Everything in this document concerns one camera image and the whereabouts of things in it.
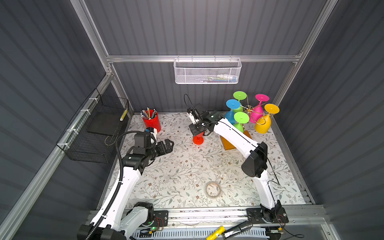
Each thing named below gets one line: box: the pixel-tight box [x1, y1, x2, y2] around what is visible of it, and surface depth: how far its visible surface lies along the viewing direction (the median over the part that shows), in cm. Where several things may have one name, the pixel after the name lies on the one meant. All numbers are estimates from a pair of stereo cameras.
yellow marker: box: [206, 225, 226, 240], surface depth 70 cm
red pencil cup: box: [142, 109, 162, 133], surface depth 104 cm
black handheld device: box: [222, 220, 254, 240], surface depth 68 cm
